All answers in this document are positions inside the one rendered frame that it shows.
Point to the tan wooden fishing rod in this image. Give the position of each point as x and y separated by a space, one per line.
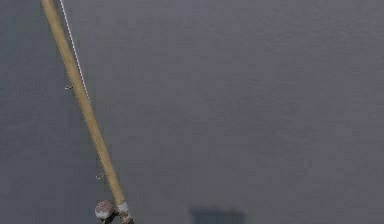
86 108

